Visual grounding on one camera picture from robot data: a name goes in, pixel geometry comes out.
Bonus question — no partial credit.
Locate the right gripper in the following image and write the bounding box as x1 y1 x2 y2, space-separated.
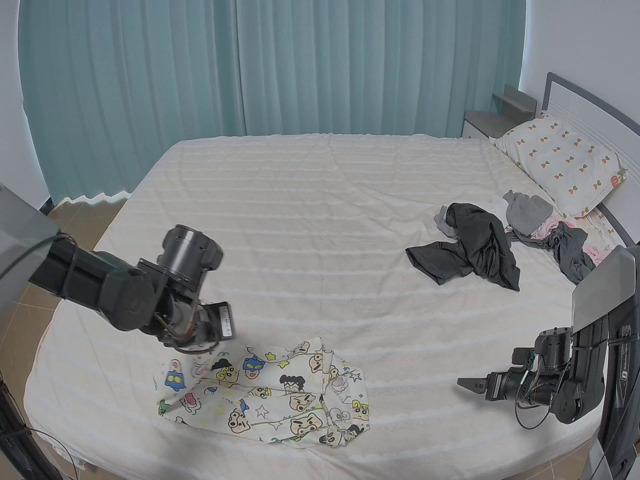
457 368 526 402

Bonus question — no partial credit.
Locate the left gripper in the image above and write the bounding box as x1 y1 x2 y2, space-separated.
190 300 236 351

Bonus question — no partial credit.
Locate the white printed pyjama top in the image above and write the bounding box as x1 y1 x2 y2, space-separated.
156 337 371 449

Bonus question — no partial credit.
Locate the black garment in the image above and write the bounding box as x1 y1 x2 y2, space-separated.
405 202 521 293

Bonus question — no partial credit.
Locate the bed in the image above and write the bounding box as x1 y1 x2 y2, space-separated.
25 72 640 469

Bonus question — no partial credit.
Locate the dark grey garment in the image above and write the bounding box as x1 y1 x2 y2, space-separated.
505 220 596 285

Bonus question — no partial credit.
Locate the small grey garment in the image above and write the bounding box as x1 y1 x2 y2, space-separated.
432 205 458 236

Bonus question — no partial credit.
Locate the pink garment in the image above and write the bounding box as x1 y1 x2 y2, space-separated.
530 217 608 264

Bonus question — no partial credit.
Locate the white printed pillow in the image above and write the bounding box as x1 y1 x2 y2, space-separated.
492 113 627 219
575 208 628 254

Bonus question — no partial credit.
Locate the grey bedside table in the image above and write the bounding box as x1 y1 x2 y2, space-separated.
462 84 537 141

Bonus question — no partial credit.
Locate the blue-green curtain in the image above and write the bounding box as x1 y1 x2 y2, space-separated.
234 0 526 139
17 0 246 205

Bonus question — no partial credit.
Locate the black cable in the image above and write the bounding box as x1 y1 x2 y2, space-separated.
515 398 552 430
0 234 68 279
0 429 77 480
172 335 227 357

